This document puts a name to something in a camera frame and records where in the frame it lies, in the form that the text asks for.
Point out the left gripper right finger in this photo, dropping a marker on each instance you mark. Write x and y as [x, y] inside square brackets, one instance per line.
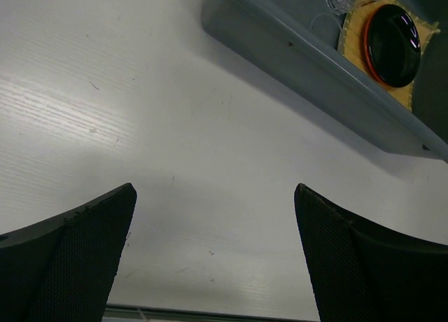
[363, 271]

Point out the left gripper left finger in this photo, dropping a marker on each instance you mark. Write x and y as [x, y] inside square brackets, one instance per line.
[63, 268]

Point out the orange plastic plate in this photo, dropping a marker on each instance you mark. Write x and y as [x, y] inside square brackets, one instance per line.
[367, 49]

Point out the black plate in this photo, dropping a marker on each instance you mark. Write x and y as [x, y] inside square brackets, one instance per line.
[393, 45]

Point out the woven bamboo mat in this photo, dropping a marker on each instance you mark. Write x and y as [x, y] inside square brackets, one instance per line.
[352, 38]

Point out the grey plastic bin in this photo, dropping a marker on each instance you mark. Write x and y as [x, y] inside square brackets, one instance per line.
[403, 110]

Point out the aluminium table edge rail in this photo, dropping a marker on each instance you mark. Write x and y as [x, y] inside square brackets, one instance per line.
[116, 312]

